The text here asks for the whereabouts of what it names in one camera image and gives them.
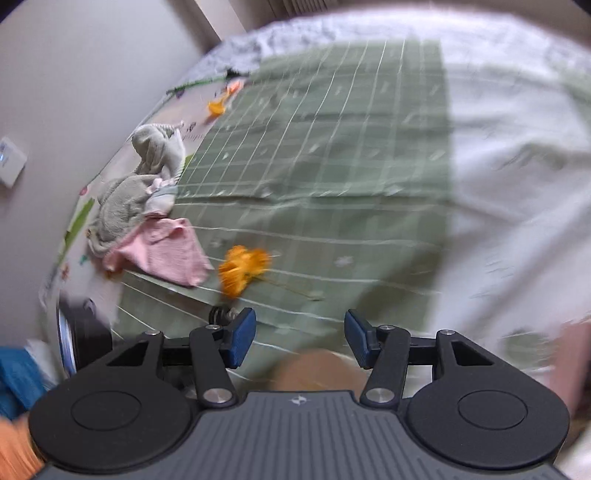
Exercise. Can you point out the grey fluffy cloth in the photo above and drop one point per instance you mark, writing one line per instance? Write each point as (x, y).
(122, 207)

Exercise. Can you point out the large orange flower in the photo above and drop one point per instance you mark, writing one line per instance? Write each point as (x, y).
(240, 270)

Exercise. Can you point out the orange cloth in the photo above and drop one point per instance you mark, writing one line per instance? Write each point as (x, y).
(16, 450)

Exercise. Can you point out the blue cloth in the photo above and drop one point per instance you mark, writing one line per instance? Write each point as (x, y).
(18, 383)

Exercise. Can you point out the white wall socket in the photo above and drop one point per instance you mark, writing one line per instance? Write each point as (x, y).
(10, 161)

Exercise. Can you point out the tan blurred object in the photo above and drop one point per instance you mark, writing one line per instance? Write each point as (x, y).
(318, 371)

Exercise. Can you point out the pink and grey cloths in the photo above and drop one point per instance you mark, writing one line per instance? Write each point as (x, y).
(81, 217)

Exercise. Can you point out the pink cloth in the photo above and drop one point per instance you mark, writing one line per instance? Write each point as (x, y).
(161, 249)

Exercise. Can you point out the small orange flower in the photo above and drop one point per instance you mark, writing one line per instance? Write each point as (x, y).
(219, 105)

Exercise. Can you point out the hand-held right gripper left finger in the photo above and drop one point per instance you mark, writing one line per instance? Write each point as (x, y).
(240, 339)

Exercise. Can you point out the pink blurred object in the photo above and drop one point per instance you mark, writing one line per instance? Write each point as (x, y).
(575, 369)

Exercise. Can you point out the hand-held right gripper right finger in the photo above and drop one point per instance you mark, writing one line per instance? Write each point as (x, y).
(360, 339)

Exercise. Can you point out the black round object blue rim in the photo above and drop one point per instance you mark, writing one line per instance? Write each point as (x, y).
(87, 339)

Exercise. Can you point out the grey-green fluffy sock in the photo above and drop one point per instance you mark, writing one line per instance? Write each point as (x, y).
(157, 147)

